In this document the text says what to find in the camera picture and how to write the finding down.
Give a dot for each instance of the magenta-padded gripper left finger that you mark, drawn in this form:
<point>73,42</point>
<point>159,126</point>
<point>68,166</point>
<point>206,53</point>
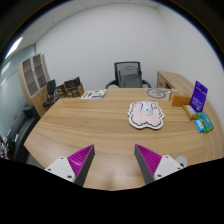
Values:
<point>60,166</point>

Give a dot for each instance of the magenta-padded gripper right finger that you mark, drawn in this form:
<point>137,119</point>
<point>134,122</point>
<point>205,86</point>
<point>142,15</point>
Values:
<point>166,165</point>

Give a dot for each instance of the white blue yellow computer mouse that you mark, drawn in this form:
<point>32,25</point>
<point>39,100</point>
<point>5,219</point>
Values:
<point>147,108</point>

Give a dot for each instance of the pink cloud-shaped mouse pad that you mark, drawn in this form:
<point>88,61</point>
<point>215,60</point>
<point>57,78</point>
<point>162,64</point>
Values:
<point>144,122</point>

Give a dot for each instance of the black leather armchair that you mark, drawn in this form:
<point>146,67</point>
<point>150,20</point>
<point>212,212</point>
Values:
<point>21,133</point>

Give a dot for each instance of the small blue box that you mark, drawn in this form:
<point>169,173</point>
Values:
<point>199,126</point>

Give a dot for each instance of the small yellow box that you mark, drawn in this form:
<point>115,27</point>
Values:
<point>190,111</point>

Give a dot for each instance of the small green box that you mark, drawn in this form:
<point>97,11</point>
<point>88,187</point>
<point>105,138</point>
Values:
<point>206,121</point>

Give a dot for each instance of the orange cardboard box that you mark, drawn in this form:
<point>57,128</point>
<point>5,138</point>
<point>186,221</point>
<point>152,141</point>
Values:
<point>179,99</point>

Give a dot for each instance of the round grey desk pad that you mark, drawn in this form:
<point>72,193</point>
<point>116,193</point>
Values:
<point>156,93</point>

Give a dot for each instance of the tall brown cardboard box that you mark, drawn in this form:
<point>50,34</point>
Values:
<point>60,90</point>

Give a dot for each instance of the purple standing sign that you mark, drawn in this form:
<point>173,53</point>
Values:
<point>199,96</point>

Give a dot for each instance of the wide brown cardboard box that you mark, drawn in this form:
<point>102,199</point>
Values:
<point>76,91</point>

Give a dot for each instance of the black visitor chair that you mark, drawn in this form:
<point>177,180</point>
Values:
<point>50,90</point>

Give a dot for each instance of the white printed leaflet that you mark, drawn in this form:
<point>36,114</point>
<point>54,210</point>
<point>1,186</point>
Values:
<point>94,94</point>

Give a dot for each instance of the dark printed cardboard box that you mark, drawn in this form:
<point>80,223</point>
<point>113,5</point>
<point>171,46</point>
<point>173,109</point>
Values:
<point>72,82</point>

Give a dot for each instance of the wooden side desk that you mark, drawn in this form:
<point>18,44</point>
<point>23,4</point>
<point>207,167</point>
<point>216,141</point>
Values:
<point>175,80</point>

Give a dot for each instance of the wooden shelf cabinet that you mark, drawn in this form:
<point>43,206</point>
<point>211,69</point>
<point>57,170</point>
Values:
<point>31,83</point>

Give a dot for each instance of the grey mesh office chair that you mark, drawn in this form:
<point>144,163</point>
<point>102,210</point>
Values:
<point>128,77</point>

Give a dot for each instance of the ceiling light panel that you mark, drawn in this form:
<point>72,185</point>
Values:
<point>14,47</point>

